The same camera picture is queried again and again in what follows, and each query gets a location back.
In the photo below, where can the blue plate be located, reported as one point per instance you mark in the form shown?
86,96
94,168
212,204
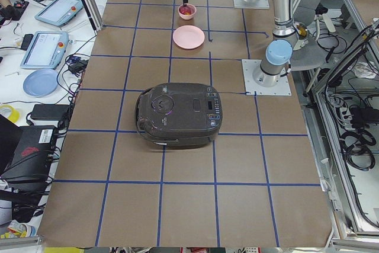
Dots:
40,83

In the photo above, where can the teach pendant near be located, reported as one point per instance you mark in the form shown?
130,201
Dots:
46,50

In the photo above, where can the dark grey rice cooker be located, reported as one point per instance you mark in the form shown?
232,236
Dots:
179,114

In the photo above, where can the black laptop computer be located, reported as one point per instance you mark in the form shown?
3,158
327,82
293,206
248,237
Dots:
26,155

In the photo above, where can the yellow tape roll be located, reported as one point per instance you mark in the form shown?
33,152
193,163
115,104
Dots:
9,113

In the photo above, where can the teach pendant far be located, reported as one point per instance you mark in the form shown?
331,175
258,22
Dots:
59,12

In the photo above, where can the shiny metal bowl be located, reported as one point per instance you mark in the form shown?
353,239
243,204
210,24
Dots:
303,36

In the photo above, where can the teach pendant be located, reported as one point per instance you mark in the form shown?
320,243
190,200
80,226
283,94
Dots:
46,50
59,12

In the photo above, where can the pink plate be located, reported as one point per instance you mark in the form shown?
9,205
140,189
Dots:
188,37

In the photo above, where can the black power adapter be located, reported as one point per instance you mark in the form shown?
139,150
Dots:
49,112

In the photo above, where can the red apple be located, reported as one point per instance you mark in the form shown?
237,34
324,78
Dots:
185,10

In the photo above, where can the pink bowl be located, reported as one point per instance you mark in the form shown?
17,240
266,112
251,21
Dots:
188,17

